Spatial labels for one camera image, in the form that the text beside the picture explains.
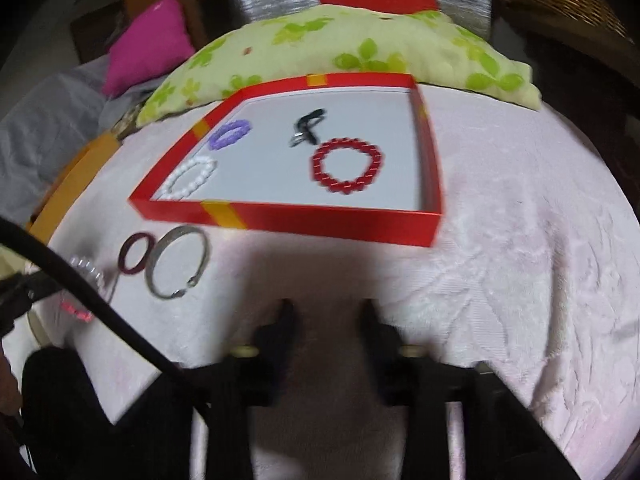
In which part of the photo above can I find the orange wooden hoop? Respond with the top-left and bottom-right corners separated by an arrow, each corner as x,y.
27,132 -> 123,248

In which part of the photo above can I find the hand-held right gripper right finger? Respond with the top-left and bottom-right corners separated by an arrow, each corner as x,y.
359,299 -> 581,480

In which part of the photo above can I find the magenta cushion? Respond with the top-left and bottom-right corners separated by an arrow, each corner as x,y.
102,0 -> 196,98

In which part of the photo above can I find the grey cloth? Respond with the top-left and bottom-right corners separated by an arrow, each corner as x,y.
0,55 -> 141,221

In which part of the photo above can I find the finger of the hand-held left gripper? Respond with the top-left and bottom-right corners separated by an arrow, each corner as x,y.
0,274 -> 60,318

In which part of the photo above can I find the dark wooden furniture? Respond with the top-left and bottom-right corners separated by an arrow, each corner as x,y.
495,5 -> 640,96

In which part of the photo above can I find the purple beaded bracelet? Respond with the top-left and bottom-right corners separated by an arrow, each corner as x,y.
208,119 -> 251,152

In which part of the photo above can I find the pink beaded bracelet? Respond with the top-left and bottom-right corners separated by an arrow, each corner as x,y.
60,300 -> 96,323

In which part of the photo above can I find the green clover print pillow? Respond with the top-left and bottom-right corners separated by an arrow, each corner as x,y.
135,4 -> 543,128

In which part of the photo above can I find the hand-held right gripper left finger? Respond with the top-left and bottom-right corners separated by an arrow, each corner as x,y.
95,299 -> 301,480

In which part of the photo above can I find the black hair clip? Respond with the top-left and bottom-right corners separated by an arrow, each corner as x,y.
289,108 -> 327,148

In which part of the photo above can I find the silver bangle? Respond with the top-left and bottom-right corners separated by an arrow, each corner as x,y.
145,226 -> 208,301

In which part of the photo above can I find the clear beaded bracelet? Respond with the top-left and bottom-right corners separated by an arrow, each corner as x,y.
67,255 -> 108,296

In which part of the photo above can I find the white embossed towel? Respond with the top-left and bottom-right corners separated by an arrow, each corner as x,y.
2,80 -> 640,480

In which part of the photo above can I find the red beaded bracelet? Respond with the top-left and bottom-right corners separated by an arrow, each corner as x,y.
311,137 -> 387,195

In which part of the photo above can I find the black cable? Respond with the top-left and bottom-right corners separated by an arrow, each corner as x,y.
0,217 -> 211,421

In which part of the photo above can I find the maroon bangle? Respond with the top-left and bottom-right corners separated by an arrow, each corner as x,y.
118,232 -> 153,277

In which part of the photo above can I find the red jewelry box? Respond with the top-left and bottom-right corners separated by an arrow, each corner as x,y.
129,72 -> 445,248

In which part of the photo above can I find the white pearl bracelet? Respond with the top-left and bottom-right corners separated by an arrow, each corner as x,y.
160,156 -> 218,202

